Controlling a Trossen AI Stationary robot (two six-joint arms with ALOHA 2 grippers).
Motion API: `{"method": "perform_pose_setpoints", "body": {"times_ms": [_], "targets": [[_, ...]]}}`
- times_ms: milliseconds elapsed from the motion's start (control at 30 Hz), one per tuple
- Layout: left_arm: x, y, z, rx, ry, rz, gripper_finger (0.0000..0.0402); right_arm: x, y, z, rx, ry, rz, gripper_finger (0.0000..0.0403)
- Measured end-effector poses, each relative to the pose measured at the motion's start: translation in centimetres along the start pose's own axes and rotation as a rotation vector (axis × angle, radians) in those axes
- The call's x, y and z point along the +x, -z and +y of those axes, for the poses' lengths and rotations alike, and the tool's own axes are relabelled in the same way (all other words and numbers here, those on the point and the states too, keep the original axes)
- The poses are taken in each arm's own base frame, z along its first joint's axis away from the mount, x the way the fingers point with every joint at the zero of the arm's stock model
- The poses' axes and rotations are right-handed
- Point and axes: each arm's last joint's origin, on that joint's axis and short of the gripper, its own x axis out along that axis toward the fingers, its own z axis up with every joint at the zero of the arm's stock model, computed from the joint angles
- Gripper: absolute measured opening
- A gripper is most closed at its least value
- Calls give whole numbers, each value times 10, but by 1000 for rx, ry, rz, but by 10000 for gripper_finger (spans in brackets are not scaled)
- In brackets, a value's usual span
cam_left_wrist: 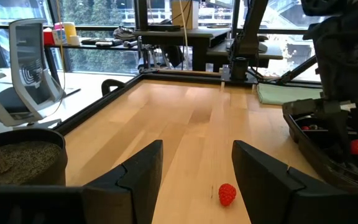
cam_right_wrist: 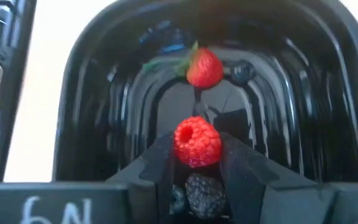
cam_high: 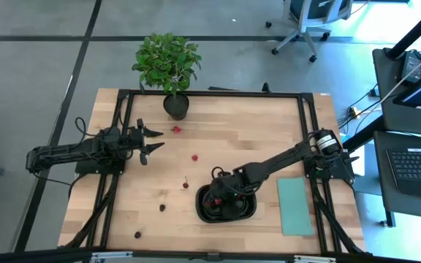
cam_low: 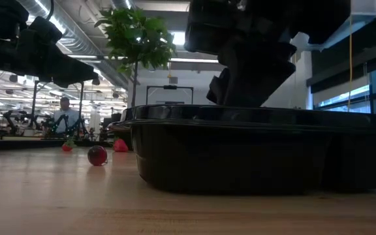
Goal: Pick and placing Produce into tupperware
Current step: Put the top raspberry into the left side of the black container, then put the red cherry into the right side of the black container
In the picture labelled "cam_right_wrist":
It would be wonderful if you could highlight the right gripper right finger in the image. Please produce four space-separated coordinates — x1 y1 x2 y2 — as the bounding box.
219 132 334 224

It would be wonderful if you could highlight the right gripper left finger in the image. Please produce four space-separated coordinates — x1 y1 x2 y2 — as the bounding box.
106 132 177 224

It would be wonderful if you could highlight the small dark blueberry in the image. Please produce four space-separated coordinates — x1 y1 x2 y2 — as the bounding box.
230 59 257 86
170 184 188 215

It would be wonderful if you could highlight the dark blackberry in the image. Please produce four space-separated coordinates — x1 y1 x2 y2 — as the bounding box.
184 173 227 220

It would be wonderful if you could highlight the red raspberry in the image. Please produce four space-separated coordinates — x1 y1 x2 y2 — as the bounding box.
173 116 223 169

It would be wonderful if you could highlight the red strawberry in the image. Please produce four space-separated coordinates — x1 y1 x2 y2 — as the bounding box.
143 40 225 90

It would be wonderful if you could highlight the black plastic tupperware container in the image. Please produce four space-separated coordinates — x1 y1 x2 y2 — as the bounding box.
52 0 358 224

